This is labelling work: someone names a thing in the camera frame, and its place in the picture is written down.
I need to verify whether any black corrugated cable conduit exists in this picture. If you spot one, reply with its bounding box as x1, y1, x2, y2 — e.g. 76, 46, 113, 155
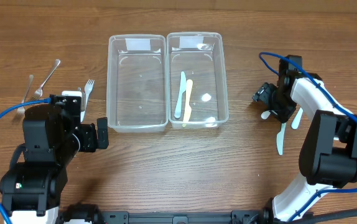
290, 205, 357, 224

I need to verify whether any white plastic fork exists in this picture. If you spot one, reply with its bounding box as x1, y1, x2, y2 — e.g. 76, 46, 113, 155
80, 80, 95, 122

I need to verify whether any cream white plastic knife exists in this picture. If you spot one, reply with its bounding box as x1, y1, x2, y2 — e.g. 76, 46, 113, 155
261, 110, 271, 119

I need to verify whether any mint green plastic knife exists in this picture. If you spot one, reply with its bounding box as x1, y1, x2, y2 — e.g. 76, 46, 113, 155
291, 108, 304, 129

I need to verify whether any long silver metal fork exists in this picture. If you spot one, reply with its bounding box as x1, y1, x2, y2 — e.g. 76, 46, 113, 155
30, 59, 61, 101

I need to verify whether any small silver metal fork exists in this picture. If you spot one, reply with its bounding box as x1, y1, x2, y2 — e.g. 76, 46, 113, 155
13, 75, 34, 122

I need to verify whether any right clear plastic container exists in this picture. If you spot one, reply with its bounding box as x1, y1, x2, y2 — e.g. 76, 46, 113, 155
166, 32, 229, 129

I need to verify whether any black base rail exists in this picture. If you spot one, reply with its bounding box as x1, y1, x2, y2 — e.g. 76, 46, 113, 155
56, 203, 281, 224

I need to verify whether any clear plastic container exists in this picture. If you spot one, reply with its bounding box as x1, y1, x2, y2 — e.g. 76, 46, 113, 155
106, 34, 168, 133
166, 32, 229, 129

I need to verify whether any pale teal plastic knife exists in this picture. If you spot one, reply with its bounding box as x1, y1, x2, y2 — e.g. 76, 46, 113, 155
276, 123, 287, 156

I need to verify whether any left clear plastic container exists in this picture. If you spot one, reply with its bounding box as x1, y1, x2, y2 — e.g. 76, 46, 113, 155
106, 34, 168, 133

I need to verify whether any yellow plastic knife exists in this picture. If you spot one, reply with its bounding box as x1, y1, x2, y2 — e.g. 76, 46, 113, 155
182, 79, 193, 128

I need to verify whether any light blue plastic knife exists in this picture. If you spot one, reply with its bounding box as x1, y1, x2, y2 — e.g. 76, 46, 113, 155
174, 71, 187, 119

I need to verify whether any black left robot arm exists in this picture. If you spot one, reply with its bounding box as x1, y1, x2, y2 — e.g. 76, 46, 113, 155
0, 95, 109, 223

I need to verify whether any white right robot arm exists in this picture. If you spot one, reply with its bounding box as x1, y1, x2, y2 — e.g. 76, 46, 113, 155
253, 55, 357, 223

